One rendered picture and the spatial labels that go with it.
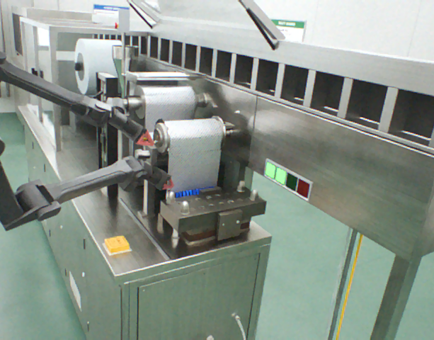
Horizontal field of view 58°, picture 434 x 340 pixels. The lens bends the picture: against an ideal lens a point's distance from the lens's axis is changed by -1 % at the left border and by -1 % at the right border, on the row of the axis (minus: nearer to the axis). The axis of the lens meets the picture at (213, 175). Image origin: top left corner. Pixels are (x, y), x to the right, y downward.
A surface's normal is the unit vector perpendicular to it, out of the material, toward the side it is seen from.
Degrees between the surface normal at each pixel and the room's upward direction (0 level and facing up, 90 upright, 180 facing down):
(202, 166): 92
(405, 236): 90
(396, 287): 90
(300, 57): 90
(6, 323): 0
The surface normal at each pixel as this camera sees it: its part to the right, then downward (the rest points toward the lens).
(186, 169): 0.52, 0.40
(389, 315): -0.85, 0.12
